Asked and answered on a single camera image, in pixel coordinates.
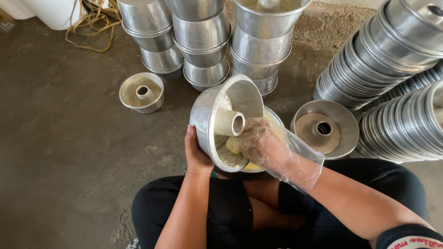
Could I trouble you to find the person's left hand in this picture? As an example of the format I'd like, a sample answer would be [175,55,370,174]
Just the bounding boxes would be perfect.
[184,125,215,175]

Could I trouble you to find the person's right hand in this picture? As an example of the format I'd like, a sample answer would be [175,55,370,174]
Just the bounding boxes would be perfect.
[237,117,291,171]

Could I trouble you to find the pale greasing wad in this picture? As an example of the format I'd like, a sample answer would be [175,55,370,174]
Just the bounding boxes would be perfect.
[226,136,243,155]

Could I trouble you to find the large aluminium tube cake pan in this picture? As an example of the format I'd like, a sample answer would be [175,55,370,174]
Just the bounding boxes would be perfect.
[189,74,266,173]

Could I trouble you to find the metal bowl of yellow butter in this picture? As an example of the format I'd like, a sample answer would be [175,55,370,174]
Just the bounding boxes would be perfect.
[240,105,286,174]

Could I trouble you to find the person's black trousers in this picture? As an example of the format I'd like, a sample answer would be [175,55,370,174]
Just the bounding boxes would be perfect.
[131,158,428,249]

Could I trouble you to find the stack of aluminium cake pans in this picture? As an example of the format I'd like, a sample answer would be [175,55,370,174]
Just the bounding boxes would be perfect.
[229,0,312,99]
[165,0,232,93]
[117,0,185,81]

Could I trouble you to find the wide aluminium tube pan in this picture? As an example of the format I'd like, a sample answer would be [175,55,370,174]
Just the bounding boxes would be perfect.
[290,100,360,160]

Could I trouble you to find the small aluminium tube pan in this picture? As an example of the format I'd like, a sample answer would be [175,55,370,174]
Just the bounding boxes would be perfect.
[119,72,165,114]

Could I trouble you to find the row of nested tube pans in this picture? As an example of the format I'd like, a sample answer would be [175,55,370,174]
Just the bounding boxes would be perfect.
[312,0,443,111]
[363,60,443,112]
[355,80,443,164]

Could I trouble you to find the black sleeve with red print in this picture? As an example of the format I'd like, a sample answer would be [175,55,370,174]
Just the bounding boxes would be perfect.
[376,224,443,249]

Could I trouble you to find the white plastic bucket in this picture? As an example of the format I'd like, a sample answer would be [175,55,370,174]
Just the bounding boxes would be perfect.
[20,0,83,31]

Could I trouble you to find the white plastic container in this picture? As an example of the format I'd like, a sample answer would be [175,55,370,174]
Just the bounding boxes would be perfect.
[0,0,27,20]

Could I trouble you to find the tangled yellow cord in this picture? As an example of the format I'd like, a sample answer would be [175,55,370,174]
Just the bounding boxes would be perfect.
[65,0,122,53]

